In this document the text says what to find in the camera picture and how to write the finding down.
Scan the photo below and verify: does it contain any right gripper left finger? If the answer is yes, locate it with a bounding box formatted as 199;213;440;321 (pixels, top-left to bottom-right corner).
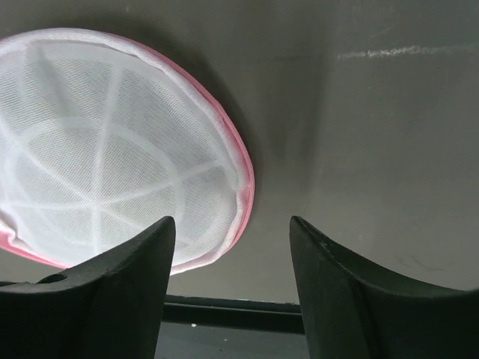
1;217;176;358

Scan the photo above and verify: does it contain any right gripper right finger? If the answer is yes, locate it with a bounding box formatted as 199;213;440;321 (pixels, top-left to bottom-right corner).
289;216;478;358

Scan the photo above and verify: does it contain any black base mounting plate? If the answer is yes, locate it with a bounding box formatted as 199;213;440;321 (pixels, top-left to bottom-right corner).
155;295;309;359

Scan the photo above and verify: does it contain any pink white mesh laundry bag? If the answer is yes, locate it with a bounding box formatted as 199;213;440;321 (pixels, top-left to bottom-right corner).
1;28;254;274

